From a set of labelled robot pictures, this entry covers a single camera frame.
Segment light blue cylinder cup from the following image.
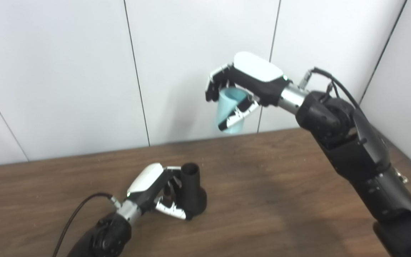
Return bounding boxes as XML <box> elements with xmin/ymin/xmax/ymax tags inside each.
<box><xmin>215</xmin><ymin>88</ymin><xmax>249</xmax><ymax>135</ymax></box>

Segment white and black right hand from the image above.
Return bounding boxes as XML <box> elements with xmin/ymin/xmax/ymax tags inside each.
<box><xmin>205</xmin><ymin>52</ymin><xmax>291</xmax><ymax>132</ymax></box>

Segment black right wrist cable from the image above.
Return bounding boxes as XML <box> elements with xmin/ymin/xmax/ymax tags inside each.
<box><xmin>298</xmin><ymin>67</ymin><xmax>365</xmax><ymax>115</ymax></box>

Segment black funnel-shaped nozzle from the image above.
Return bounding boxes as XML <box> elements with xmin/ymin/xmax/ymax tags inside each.
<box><xmin>181</xmin><ymin>163</ymin><xmax>207</xmax><ymax>220</ymax></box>

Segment white and black left hand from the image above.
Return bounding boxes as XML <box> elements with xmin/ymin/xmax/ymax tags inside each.
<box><xmin>126</xmin><ymin>163</ymin><xmax>187</xmax><ymax>221</ymax></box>

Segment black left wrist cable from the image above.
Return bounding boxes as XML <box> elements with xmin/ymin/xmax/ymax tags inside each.
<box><xmin>52</xmin><ymin>193</ymin><xmax>121</xmax><ymax>257</ymax></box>

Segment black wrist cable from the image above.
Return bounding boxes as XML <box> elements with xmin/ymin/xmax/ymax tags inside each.
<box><xmin>298</xmin><ymin>67</ymin><xmax>365</xmax><ymax>115</ymax></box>
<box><xmin>52</xmin><ymin>193</ymin><xmax>121</xmax><ymax>257</ymax></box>

